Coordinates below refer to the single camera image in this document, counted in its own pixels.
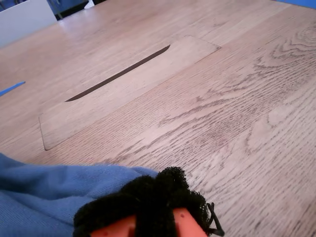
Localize black elastic tie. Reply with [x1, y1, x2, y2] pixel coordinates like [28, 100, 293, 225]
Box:
[206, 201, 226, 237]

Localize blue tape piece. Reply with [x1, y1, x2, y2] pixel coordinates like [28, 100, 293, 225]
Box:
[277, 0, 316, 11]
[0, 80, 26, 97]

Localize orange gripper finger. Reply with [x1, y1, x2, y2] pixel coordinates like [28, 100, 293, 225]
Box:
[155, 166, 212, 237]
[73, 175, 162, 237]

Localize wooden cable hatch lid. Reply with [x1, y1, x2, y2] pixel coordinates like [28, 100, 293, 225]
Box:
[39, 35, 222, 151]

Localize bystander dark trousers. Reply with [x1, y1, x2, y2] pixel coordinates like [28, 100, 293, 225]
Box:
[46, 0, 96, 21]

